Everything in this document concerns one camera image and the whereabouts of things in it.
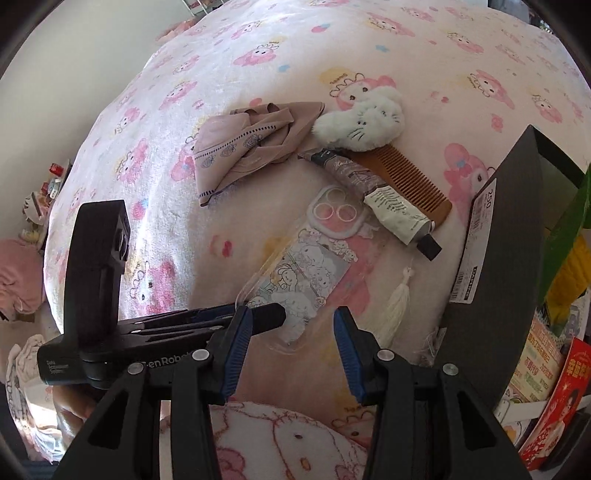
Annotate clear plastic wrapper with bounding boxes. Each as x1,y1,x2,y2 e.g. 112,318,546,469
414,327,448,366

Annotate white printed cloth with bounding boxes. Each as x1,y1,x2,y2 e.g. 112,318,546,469
6,335,63,462

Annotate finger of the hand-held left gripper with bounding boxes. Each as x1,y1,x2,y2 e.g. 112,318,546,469
120,304,240,330
139,303,287,350

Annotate black cardboard box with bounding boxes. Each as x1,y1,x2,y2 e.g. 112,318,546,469
438,124,591,416

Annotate red printed magazine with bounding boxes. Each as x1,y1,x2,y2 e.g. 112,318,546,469
517,337,591,469

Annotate pink cat print pillow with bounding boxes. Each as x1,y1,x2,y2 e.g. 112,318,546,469
159,401,372,480

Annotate green packet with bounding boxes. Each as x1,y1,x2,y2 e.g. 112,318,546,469
540,166,591,301

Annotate clear cartoon phone case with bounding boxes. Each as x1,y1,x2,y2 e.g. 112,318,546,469
236,185,386,356

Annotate beige cloth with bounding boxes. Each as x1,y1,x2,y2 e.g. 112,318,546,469
229,102,326,183

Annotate cluttered small shelf items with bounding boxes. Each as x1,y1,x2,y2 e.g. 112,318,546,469
21,158,72,243

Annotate hand cream tube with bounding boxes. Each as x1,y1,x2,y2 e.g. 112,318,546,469
309,148,443,262

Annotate person's left hand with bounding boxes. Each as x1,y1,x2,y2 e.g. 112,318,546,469
53,385,107,437

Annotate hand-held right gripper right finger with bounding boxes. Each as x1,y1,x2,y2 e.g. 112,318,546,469
333,307,532,480

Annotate pink patterned handkerchief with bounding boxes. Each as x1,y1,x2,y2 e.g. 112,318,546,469
192,114,278,207

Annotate brown wooden comb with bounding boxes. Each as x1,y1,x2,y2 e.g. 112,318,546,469
351,143,453,228

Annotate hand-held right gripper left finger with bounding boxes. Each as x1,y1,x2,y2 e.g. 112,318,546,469
53,305,254,480

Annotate pink bundled cloth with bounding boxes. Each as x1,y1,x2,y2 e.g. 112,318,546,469
0,237,48,319

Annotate pink cartoon printed blanket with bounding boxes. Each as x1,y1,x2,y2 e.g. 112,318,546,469
44,0,591,462

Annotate yellow packet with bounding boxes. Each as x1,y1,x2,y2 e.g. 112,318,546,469
547,244,591,326

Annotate white tassel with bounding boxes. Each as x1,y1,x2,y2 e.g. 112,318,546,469
372,268,416,349

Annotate colourful printed carton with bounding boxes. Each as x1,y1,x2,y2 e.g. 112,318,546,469
496,309,571,444

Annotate white plush cat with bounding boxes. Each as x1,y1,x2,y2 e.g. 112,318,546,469
313,87,404,152

